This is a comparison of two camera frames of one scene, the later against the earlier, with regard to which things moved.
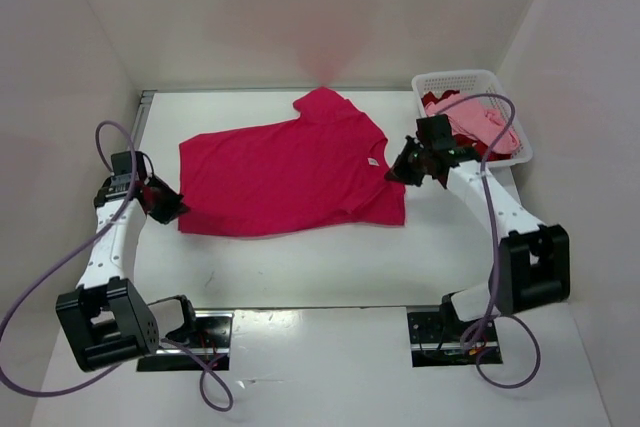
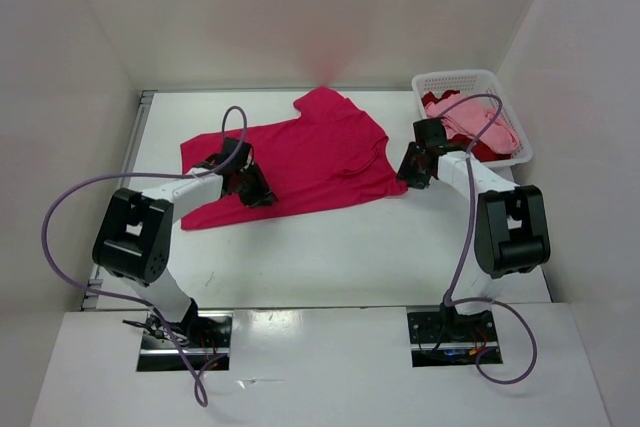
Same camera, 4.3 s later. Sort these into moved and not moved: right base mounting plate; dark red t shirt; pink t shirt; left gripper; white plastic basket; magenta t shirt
Moved: left gripper; magenta t shirt
Not moved: dark red t shirt; white plastic basket; right base mounting plate; pink t shirt
